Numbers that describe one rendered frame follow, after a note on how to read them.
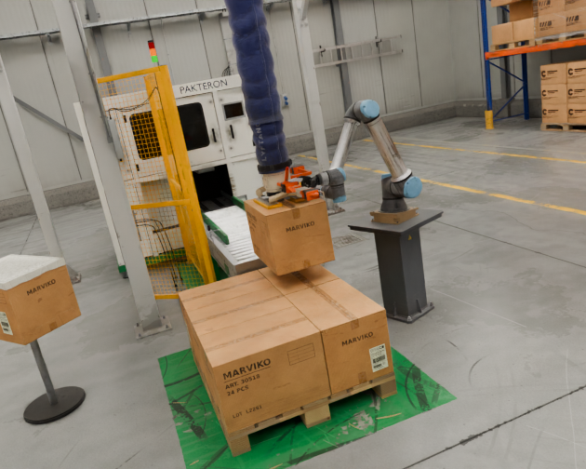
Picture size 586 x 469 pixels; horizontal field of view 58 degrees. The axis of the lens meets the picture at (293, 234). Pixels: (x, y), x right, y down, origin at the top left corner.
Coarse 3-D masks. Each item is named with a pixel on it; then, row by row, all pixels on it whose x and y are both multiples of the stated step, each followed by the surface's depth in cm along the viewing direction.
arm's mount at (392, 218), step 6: (378, 210) 386; (402, 210) 376; (408, 210) 376; (414, 210) 381; (378, 216) 382; (384, 216) 377; (390, 216) 373; (396, 216) 369; (402, 216) 372; (408, 216) 377; (414, 216) 381; (384, 222) 379; (390, 222) 375; (396, 222) 371
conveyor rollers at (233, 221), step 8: (224, 208) 607; (232, 208) 601; (240, 208) 595; (208, 216) 584; (216, 216) 578; (224, 216) 572; (232, 216) 566; (240, 216) 559; (224, 224) 537; (232, 224) 531; (240, 224) 525; (224, 232) 510; (232, 232) 504; (240, 232) 498; (248, 232) 499; (232, 240) 477; (240, 240) 472; (248, 240) 472; (232, 248) 458; (240, 248) 452; (248, 248) 445; (240, 256) 434; (248, 256) 427; (256, 256) 421
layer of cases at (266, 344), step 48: (192, 288) 378; (240, 288) 362; (288, 288) 347; (336, 288) 334; (192, 336) 348; (240, 336) 294; (288, 336) 284; (336, 336) 288; (384, 336) 299; (240, 384) 274; (288, 384) 284; (336, 384) 295
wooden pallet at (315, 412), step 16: (368, 384) 302; (384, 384) 306; (320, 400) 293; (336, 400) 297; (288, 416) 288; (304, 416) 293; (320, 416) 295; (224, 432) 300; (240, 432) 280; (240, 448) 282
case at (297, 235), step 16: (256, 208) 348; (272, 208) 340; (288, 208) 332; (304, 208) 332; (320, 208) 335; (256, 224) 359; (272, 224) 328; (288, 224) 331; (304, 224) 334; (320, 224) 338; (256, 240) 372; (272, 240) 330; (288, 240) 333; (304, 240) 337; (320, 240) 340; (272, 256) 336; (288, 256) 335; (304, 256) 339; (320, 256) 342; (288, 272) 338
